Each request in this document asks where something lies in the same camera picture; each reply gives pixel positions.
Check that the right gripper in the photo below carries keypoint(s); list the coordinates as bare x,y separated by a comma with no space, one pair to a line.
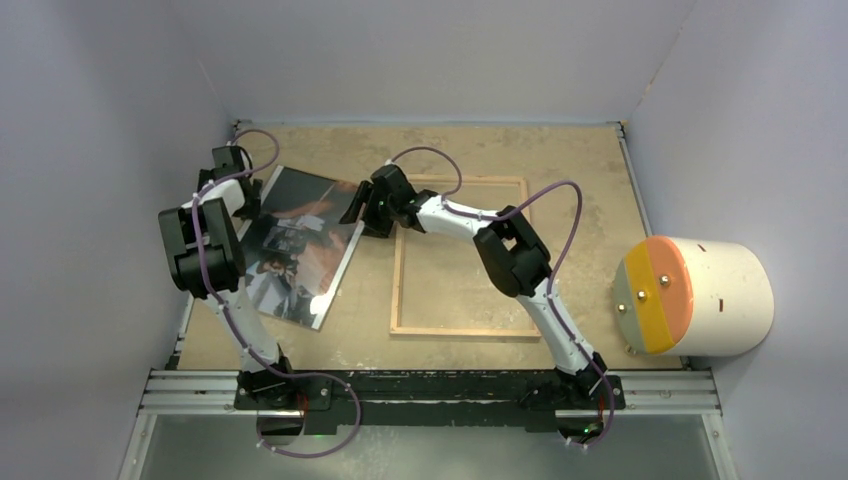
373,228

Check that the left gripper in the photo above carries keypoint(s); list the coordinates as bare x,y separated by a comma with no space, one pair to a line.
251,211

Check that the glossy photo print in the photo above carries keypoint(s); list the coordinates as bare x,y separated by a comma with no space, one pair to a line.
297,249

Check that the wooden picture frame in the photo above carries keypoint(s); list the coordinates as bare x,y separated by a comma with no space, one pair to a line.
478,334

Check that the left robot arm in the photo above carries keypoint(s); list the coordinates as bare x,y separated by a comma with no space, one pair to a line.
206,259

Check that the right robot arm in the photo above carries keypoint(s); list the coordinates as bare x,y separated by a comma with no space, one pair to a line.
516,260

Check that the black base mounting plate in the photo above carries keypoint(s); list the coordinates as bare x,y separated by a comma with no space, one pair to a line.
535,400

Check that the white cylinder with orange face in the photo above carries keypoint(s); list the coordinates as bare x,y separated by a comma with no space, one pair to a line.
683,297

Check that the aluminium rail frame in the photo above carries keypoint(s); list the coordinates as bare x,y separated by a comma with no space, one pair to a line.
651,393

